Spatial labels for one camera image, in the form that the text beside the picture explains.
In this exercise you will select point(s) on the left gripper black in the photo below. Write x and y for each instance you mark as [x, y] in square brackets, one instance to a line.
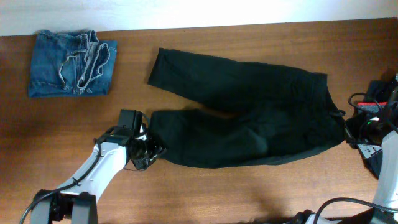
[158, 149]

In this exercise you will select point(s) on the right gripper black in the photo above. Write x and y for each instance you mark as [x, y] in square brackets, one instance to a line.
[351, 126]

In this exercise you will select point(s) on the black shorts garment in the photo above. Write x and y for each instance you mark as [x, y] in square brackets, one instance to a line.
[277, 114]

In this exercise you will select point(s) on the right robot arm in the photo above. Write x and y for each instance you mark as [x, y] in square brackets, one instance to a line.
[337, 172]

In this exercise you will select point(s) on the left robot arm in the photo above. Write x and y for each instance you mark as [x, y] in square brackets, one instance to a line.
[77, 198]

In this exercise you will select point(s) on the dark garment with red trim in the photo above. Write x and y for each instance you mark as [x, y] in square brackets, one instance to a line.
[381, 100]

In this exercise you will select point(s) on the folded blue denim jeans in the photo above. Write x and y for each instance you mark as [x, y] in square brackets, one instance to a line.
[71, 64]

